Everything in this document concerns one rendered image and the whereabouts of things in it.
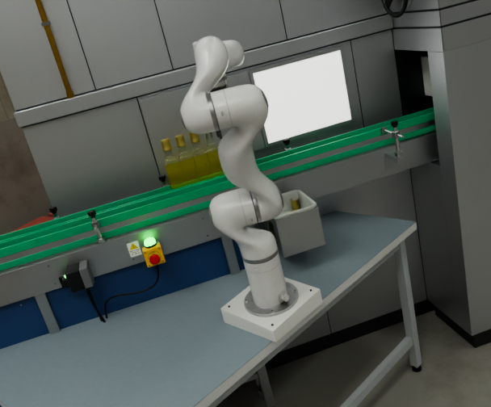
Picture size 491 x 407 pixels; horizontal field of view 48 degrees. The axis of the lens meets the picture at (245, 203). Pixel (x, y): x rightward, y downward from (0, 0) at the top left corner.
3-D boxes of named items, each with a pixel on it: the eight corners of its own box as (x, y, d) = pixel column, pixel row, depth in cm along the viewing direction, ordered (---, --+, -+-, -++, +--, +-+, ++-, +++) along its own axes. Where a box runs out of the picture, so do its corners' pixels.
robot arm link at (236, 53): (245, 29, 154) (239, 39, 184) (190, 43, 154) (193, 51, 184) (253, 61, 156) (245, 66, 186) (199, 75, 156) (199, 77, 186)
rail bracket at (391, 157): (393, 165, 238) (386, 115, 231) (413, 174, 223) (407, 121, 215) (383, 169, 238) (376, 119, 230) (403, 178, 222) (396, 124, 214)
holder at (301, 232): (301, 221, 233) (294, 187, 228) (325, 244, 208) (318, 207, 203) (263, 233, 231) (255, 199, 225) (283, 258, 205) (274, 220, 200)
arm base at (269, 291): (309, 291, 186) (300, 245, 178) (274, 323, 175) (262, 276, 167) (269, 277, 199) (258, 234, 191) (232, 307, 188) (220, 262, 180)
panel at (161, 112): (352, 120, 248) (340, 45, 237) (355, 121, 246) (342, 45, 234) (161, 176, 234) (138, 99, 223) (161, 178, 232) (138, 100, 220)
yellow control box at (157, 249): (164, 256, 213) (158, 239, 210) (165, 263, 206) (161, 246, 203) (146, 262, 212) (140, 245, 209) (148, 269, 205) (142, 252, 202)
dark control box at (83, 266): (94, 278, 208) (87, 258, 205) (94, 287, 201) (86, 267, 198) (73, 285, 207) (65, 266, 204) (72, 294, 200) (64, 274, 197)
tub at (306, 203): (302, 207, 226) (298, 188, 223) (322, 224, 205) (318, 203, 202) (262, 220, 223) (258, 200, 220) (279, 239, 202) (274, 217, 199)
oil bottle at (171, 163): (189, 200, 228) (175, 152, 221) (190, 204, 223) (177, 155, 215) (176, 204, 227) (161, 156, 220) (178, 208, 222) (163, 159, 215)
